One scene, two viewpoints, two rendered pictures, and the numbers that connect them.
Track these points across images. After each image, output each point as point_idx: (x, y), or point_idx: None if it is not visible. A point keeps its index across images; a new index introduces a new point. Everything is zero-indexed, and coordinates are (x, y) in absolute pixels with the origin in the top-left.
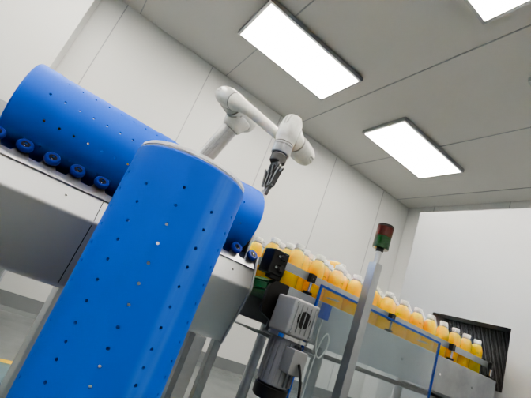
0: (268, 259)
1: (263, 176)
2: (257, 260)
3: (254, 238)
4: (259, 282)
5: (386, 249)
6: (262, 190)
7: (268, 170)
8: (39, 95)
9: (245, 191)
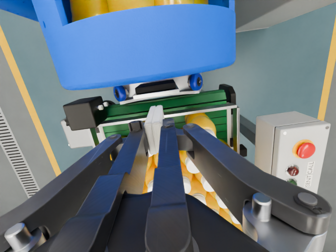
0: (79, 100)
1: (236, 152)
2: (119, 102)
3: (278, 156)
4: (115, 105)
5: None
6: (150, 116)
7: (172, 178)
8: None
9: (34, 7)
